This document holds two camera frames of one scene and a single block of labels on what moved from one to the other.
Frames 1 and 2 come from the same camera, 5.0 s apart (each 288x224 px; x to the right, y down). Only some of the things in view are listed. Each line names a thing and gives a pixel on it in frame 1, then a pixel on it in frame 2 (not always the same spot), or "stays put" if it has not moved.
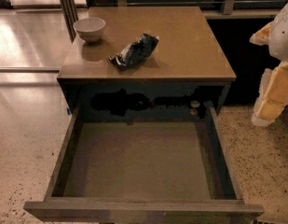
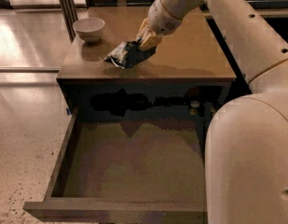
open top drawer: (144, 162) stays put
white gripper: (282, 37) → (162, 20)
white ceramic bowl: (89, 28) stays put
